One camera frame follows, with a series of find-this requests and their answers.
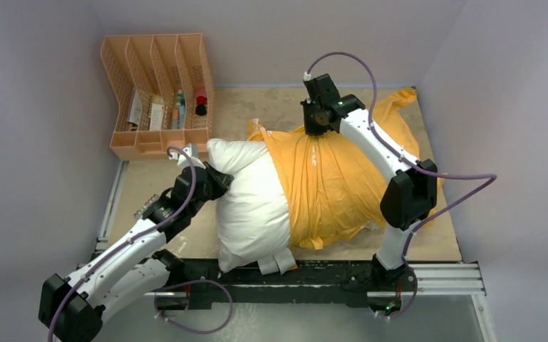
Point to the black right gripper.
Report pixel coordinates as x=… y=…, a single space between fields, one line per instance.
x=313 y=129

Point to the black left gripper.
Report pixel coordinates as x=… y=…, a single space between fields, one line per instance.
x=220 y=182

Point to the white pillow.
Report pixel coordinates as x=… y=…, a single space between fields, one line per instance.
x=252 y=217

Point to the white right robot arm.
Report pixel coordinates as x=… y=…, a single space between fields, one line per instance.
x=412 y=186

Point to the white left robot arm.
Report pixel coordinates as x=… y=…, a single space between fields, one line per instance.
x=75 y=307

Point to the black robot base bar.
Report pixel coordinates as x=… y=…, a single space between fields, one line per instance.
x=278 y=283

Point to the colourful marker pen pack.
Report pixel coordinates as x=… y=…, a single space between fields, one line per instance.
x=140 y=212

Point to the teal and orange tube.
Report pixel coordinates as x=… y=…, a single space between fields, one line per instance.
x=178 y=114

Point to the red and black bottle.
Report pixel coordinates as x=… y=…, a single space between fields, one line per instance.
x=201 y=102

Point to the beige paper card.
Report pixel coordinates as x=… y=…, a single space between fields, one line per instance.
x=156 y=112

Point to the white paper booklet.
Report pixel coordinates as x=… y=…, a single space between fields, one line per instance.
x=135 y=109

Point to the pink plastic file organizer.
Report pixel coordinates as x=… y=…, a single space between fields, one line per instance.
x=158 y=65

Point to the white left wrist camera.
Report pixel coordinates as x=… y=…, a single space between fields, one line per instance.
x=185 y=157

